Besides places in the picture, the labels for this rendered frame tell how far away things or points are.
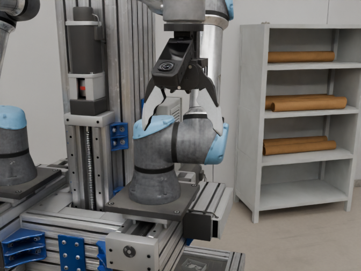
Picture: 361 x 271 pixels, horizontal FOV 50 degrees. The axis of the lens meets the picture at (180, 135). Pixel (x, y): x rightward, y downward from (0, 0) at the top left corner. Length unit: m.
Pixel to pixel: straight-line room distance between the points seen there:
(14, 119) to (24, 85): 1.83
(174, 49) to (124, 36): 0.57
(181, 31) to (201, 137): 0.40
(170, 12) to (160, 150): 0.46
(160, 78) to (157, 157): 0.47
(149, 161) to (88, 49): 0.38
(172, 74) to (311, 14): 3.04
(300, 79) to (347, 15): 0.68
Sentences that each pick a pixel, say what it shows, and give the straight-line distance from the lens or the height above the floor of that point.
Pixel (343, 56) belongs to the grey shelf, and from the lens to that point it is 3.64.
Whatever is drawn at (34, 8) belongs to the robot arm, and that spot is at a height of 1.57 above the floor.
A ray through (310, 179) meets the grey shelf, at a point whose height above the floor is 0.14.
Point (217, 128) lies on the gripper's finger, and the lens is 0.70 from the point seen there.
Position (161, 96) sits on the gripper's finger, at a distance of 0.71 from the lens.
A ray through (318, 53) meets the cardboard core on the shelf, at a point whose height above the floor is 1.33.
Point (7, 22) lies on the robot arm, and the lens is 1.46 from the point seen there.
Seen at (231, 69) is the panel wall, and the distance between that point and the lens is 3.30.
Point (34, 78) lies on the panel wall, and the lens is 3.10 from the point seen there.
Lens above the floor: 1.51
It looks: 15 degrees down
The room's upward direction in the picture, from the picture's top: straight up
